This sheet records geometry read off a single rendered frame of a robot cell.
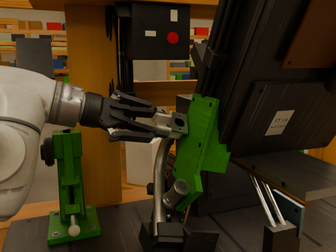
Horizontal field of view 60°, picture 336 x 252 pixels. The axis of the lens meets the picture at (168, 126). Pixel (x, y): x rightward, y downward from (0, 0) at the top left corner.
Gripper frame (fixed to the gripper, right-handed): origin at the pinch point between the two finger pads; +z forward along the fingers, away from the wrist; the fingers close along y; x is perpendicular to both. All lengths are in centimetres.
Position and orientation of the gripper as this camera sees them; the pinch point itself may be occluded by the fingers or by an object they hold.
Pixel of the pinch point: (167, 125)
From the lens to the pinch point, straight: 69.9
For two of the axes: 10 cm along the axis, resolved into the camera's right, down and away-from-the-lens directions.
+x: -4.1, 5.3, 7.4
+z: 9.1, 1.9, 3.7
